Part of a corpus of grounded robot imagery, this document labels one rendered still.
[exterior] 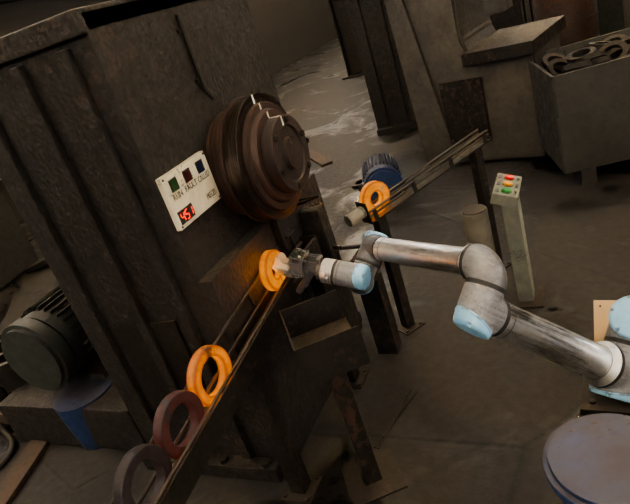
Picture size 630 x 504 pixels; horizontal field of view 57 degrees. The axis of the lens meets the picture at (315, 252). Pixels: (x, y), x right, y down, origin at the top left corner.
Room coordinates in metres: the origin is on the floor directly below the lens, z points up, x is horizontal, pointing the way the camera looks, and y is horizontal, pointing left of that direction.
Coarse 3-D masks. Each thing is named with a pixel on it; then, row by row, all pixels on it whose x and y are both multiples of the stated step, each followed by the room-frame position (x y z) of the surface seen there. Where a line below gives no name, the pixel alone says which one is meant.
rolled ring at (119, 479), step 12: (144, 444) 1.25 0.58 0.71; (132, 456) 1.19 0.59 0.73; (144, 456) 1.21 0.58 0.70; (156, 456) 1.24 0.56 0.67; (168, 456) 1.27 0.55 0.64; (120, 468) 1.17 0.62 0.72; (132, 468) 1.17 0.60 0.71; (156, 468) 1.26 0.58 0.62; (168, 468) 1.25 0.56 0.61; (120, 480) 1.15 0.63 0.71; (156, 480) 1.24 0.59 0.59; (120, 492) 1.13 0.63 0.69; (156, 492) 1.21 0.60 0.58
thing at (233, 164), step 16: (256, 96) 2.15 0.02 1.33; (240, 112) 2.03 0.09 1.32; (224, 128) 2.03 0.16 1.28; (240, 128) 2.00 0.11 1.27; (224, 144) 1.99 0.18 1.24; (240, 144) 1.97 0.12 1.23; (224, 160) 1.97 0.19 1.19; (240, 160) 1.94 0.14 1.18; (240, 176) 1.93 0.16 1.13; (240, 192) 1.96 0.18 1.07; (256, 208) 1.98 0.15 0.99; (288, 208) 2.12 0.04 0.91
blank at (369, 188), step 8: (368, 184) 2.46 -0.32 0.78; (376, 184) 2.46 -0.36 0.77; (384, 184) 2.48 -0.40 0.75; (360, 192) 2.46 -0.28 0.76; (368, 192) 2.44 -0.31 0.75; (384, 192) 2.48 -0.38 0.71; (360, 200) 2.44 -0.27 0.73; (368, 200) 2.44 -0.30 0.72; (368, 208) 2.43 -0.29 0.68; (384, 208) 2.47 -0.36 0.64
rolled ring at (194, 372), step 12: (204, 348) 1.53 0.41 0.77; (216, 348) 1.56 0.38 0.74; (192, 360) 1.49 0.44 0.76; (204, 360) 1.50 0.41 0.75; (216, 360) 1.57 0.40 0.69; (228, 360) 1.58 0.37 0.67; (192, 372) 1.46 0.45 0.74; (228, 372) 1.56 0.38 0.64; (192, 384) 1.44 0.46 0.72; (204, 396) 1.45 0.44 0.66
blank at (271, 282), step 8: (264, 256) 1.96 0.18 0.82; (272, 256) 1.97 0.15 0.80; (264, 264) 1.93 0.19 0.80; (272, 264) 1.96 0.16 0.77; (264, 272) 1.91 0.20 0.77; (272, 272) 1.94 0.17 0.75; (264, 280) 1.91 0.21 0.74; (272, 280) 1.92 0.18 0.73; (280, 280) 1.96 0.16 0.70; (272, 288) 1.91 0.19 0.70
